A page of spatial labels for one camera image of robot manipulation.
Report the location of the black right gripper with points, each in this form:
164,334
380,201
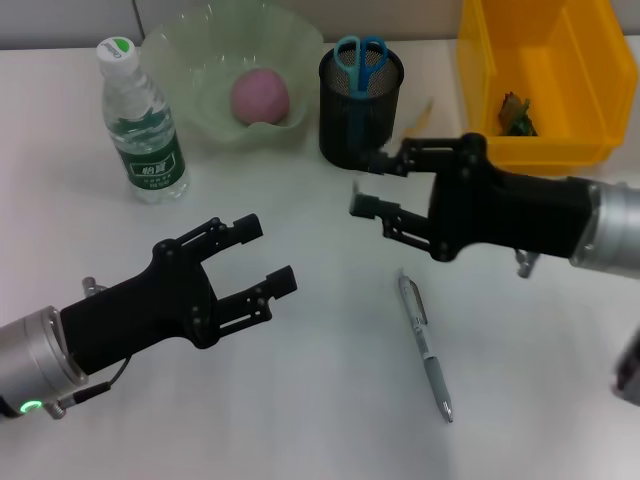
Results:
500,210

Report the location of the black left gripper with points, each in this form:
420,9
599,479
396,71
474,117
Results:
140,310

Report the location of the clear plastic ruler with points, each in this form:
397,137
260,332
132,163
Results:
356,189

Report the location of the blue scissors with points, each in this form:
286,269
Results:
360,65

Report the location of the green plastic wrapper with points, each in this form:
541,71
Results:
517,117

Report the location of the pink toy peach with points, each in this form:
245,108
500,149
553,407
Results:
260,97

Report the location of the clear green-label water bottle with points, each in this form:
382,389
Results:
145,140

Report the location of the silver ballpoint pen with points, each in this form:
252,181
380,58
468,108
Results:
425,350

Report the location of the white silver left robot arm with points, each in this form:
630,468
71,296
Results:
30,350

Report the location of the black mesh pen holder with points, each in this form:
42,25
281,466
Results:
350,135

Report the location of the translucent green fruit plate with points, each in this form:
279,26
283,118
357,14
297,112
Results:
200,65

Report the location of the yellow plastic bin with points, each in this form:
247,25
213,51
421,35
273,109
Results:
545,60

